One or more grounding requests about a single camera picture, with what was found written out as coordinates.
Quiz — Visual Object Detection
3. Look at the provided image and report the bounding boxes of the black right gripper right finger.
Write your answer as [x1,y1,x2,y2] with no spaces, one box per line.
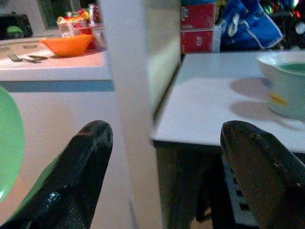
[220,120,305,229]

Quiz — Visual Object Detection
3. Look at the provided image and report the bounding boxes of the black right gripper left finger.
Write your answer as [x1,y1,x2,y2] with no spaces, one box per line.
[0,120,114,229]

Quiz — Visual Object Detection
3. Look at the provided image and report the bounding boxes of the green round plate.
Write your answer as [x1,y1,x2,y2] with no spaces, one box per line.
[0,85,63,225]

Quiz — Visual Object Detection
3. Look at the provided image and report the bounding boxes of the white bowl with green inside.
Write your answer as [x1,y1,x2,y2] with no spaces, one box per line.
[256,51,305,121]

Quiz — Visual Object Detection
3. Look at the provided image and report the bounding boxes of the orange plastic bowl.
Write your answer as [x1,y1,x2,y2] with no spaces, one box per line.
[39,33,95,58]

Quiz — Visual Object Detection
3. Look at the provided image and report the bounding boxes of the metal fork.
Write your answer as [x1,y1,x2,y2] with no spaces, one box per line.
[8,53,36,64]

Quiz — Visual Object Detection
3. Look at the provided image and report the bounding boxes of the red box with white number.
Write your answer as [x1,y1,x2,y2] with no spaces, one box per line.
[180,29,214,54]

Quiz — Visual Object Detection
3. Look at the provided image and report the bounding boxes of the blue bag with white trim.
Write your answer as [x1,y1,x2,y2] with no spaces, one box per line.
[218,0,285,51]

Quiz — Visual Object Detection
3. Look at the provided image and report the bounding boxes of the colourful red green food package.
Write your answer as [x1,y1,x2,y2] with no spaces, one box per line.
[56,8,90,39]

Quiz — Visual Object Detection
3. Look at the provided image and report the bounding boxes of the black box with green item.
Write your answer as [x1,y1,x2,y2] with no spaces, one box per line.
[0,13,34,40]

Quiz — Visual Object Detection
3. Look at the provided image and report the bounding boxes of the red box with metal latch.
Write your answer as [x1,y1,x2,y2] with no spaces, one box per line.
[180,3,216,31]

